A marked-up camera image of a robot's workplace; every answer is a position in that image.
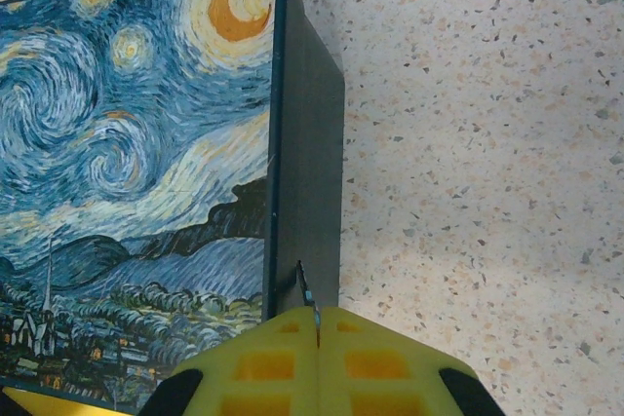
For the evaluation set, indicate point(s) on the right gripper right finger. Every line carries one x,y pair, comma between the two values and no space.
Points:
390,372

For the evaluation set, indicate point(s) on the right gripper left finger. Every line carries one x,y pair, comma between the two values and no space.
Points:
263,367

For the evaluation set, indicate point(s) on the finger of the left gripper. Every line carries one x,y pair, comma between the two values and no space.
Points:
49,406

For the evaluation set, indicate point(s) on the starry night print box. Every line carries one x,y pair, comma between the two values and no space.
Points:
146,143

